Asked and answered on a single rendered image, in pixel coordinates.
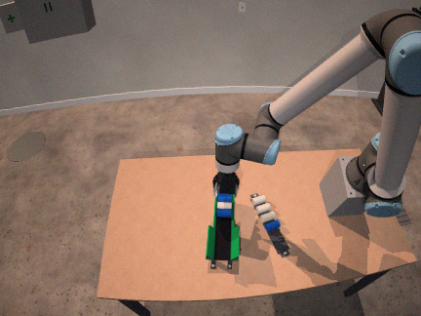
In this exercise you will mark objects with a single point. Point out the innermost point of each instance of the white plastic bar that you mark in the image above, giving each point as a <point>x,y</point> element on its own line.
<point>263,208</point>
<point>267,217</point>
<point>258,200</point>
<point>224,205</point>

